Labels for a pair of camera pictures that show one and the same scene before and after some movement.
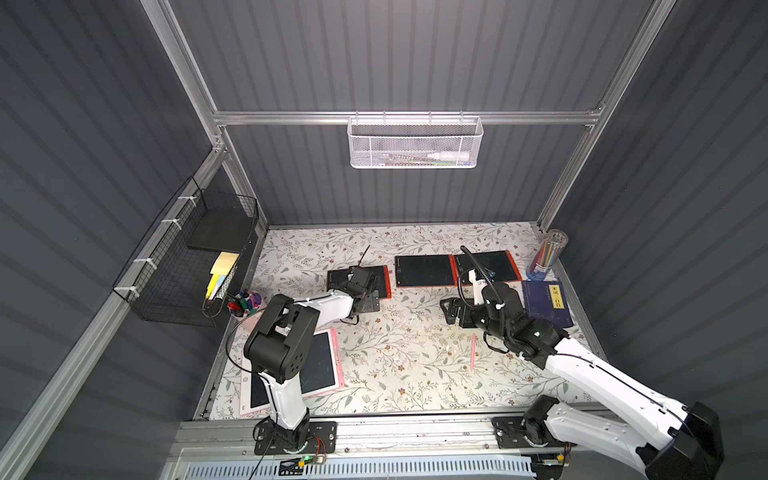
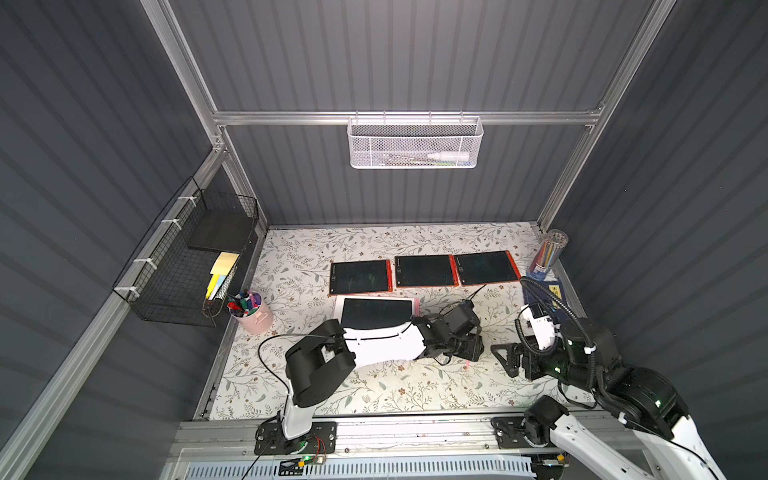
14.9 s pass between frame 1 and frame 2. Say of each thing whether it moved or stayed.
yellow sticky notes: stayed
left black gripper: moved
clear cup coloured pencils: stayed
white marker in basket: stayed
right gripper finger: moved
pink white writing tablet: moved
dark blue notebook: stayed
